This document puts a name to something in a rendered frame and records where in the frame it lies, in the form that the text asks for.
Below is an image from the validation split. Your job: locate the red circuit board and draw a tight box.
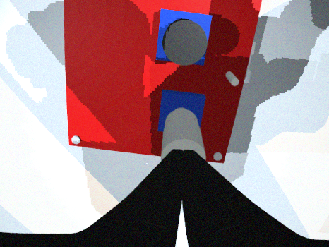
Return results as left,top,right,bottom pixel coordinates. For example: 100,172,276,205
64,0,262,164

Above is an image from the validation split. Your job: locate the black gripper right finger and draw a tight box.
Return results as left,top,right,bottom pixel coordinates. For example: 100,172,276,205
182,150,329,247

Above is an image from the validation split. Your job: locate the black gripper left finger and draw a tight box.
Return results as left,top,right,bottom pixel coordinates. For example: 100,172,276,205
0,149,184,247

